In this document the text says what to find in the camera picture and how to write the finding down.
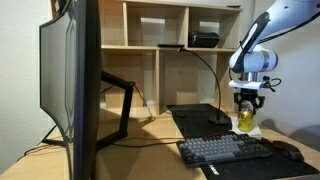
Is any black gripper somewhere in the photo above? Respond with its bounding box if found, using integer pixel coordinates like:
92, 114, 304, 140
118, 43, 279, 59
233, 88, 266, 116

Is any yellow green bottle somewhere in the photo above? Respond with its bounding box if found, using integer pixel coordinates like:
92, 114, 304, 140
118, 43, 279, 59
237, 101, 255, 133

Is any black computer mouse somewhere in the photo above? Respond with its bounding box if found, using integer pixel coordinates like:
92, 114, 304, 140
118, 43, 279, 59
271, 140, 305, 163

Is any white paper towel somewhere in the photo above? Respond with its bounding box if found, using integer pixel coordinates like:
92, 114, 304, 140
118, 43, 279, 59
230, 114, 264, 139

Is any black gooseneck desk lamp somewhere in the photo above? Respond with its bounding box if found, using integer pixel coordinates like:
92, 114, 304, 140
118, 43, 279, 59
157, 43, 232, 126

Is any grey black keyboard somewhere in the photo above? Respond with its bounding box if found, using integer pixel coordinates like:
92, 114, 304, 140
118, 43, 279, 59
176, 133, 273, 168

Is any black desk mat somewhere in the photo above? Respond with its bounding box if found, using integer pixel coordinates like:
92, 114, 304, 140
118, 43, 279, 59
166, 103, 320, 180

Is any black box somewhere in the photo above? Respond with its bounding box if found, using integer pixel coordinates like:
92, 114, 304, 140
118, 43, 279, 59
187, 30, 221, 48

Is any light wooden shelf hutch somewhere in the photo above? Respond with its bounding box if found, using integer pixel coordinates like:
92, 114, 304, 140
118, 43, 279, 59
49, 0, 244, 116

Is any black monitor stand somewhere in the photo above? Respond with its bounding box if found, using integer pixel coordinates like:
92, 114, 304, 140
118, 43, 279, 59
41, 69, 136, 151

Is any black curved monitor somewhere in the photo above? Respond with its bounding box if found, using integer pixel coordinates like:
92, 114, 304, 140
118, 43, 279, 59
38, 0, 103, 180

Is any thin black monitor cable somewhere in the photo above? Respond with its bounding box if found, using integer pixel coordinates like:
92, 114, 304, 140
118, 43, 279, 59
99, 83, 155, 119

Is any black cable on desk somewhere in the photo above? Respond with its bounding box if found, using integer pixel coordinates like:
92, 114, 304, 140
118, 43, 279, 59
111, 135, 179, 148

